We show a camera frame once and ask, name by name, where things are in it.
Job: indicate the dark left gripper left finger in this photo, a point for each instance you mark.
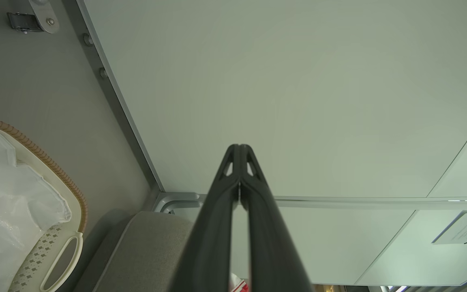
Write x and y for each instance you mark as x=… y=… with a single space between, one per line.
x=209 y=251

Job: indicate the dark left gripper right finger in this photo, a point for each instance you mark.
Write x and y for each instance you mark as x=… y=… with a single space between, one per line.
x=274 y=259

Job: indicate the red clothing with white stripes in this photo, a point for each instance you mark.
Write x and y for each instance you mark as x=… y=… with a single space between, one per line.
x=239 y=286

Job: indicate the white laundry basket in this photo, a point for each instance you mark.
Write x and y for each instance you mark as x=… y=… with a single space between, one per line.
x=35 y=259

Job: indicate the white sheer clothing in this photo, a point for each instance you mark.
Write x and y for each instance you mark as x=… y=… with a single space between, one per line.
x=6 y=211

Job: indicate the grey partition foot tube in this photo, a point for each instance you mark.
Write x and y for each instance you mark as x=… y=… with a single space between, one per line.
x=176 y=200
x=45 y=16

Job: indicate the grey fabric sofa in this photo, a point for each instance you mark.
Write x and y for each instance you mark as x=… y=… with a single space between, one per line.
x=144 y=255

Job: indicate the black caster wheel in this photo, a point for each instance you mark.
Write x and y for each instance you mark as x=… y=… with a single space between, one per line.
x=20 y=22

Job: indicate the grey partition upright post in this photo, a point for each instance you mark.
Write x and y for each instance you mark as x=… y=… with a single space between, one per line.
x=379 y=202

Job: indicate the grey aluminium partition rail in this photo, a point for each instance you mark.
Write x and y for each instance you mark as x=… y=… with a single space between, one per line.
x=106 y=81

